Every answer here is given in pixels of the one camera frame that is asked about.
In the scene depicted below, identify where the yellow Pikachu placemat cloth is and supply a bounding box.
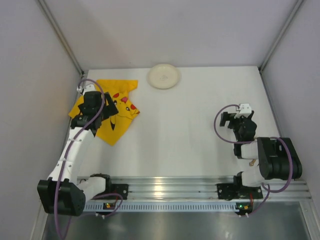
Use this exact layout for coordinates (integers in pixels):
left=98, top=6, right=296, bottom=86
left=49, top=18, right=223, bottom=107
left=68, top=79, right=140, bottom=146

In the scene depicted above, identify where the gold spoon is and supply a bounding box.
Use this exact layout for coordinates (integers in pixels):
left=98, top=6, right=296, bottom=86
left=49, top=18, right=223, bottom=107
left=249, top=159, right=256, bottom=167

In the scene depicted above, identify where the cream round plate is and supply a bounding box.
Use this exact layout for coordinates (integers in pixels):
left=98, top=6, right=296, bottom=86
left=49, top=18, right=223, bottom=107
left=147, top=63, right=181, bottom=90

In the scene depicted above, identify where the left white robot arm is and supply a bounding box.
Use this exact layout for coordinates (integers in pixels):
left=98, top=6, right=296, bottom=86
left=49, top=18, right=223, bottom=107
left=37, top=84, right=118, bottom=217

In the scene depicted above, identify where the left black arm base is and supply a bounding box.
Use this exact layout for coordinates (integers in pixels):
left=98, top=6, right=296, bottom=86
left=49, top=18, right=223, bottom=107
left=110, top=183, right=129, bottom=200

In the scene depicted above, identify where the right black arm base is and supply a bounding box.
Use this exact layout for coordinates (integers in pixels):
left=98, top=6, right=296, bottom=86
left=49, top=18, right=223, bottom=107
left=216, top=183, right=263, bottom=201

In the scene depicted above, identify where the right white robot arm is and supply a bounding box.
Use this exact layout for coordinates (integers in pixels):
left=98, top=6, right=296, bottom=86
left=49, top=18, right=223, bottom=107
left=213, top=103, right=303, bottom=193

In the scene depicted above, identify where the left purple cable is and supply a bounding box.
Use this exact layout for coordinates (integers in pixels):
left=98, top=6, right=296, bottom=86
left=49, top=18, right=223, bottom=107
left=53, top=78, right=124, bottom=240

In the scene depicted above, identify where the purple cable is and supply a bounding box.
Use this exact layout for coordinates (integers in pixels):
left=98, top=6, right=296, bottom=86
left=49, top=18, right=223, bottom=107
left=53, top=78, right=124, bottom=240
left=213, top=104, right=294, bottom=216

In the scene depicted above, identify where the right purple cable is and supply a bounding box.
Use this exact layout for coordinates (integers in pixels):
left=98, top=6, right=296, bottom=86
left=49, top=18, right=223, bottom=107
left=213, top=104, right=294, bottom=216

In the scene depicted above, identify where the aluminium mounting rail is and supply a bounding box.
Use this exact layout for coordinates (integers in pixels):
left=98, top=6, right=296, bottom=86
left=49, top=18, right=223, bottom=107
left=111, top=176, right=312, bottom=202

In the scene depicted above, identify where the left aluminium frame post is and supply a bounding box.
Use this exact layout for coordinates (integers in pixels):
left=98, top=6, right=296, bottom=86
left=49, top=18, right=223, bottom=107
left=35, top=0, right=84, bottom=76

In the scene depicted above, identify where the aluminium frame post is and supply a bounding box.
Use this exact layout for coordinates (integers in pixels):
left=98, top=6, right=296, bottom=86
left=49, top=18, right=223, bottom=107
left=258, top=0, right=305, bottom=74
left=35, top=0, right=84, bottom=76

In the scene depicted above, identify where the slotted cable duct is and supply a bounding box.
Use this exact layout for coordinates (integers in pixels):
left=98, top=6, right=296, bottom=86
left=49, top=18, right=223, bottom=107
left=83, top=201, right=251, bottom=213

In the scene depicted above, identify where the right aluminium frame post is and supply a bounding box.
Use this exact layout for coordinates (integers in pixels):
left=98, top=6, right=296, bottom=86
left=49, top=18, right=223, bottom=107
left=258, top=0, right=305, bottom=74

